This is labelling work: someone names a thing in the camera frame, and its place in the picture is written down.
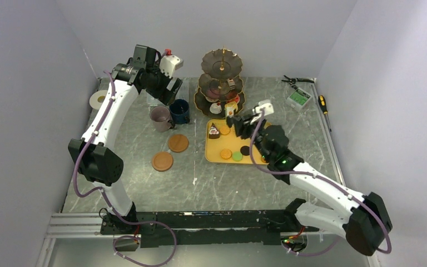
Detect white tape roll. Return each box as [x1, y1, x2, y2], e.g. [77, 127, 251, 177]
[89, 90, 108, 110]

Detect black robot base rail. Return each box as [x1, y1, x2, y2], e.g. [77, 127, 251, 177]
[100, 209, 318, 248]

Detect green white device box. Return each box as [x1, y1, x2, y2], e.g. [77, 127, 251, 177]
[286, 86, 314, 112]

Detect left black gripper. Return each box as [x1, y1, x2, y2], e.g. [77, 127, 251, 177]
[144, 63, 182, 106]

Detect green layered cake slice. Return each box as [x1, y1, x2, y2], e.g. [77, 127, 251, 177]
[225, 101, 238, 117]

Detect three-tier black dessert stand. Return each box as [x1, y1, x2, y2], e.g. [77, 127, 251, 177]
[194, 47, 245, 119]

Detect chocolate triangle cake slice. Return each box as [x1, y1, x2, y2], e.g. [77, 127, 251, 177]
[208, 123, 221, 139]

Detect black pliers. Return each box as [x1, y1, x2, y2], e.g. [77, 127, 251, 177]
[281, 75, 315, 86]

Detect wooden coaster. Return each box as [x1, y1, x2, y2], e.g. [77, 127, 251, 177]
[168, 134, 189, 153]
[151, 151, 173, 172]

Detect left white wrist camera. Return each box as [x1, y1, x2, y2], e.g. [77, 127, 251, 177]
[159, 49, 183, 78]

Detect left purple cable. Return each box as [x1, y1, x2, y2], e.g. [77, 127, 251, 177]
[72, 51, 179, 267]

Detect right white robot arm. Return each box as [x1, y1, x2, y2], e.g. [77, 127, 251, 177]
[226, 109, 393, 256]

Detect wooden coaster far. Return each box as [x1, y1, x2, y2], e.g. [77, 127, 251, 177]
[168, 134, 189, 153]

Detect yellow black screwdriver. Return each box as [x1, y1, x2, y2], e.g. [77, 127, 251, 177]
[319, 95, 332, 132]

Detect red white cake slice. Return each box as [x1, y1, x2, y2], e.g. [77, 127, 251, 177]
[227, 78, 236, 90]

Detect wooden coaster near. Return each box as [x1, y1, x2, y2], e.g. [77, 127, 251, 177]
[151, 151, 173, 172]

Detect orange macaron top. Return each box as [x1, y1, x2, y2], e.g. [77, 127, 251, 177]
[219, 125, 231, 135]

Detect green macaron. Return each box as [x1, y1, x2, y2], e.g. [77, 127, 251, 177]
[231, 151, 244, 162]

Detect mauve mug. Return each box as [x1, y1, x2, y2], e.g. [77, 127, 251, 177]
[150, 106, 175, 132]

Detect orange round cookie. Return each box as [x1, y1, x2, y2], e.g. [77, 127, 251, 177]
[220, 149, 232, 160]

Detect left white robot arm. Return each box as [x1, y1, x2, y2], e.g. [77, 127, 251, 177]
[68, 44, 183, 234]

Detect yellow serving tray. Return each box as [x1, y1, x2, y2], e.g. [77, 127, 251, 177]
[205, 119, 265, 165]

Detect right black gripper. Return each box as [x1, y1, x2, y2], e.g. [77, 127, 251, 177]
[232, 113, 272, 161]

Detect black sandwich cookie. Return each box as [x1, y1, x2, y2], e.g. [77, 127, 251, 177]
[240, 146, 250, 156]

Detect clear plastic box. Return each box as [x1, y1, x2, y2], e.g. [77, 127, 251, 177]
[146, 78, 189, 107]

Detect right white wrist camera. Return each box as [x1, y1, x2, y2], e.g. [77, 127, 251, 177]
[252, 99, 275, 117]

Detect pink frosted donut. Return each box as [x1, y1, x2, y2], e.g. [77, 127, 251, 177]
[205, 96, 218, 103]

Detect dark blue mug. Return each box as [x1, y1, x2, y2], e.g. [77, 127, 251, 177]
[168, 99, 191, 125]

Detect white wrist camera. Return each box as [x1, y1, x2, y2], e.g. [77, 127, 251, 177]
[252, 99, 275, 117]
[159, 49, 183, 78]

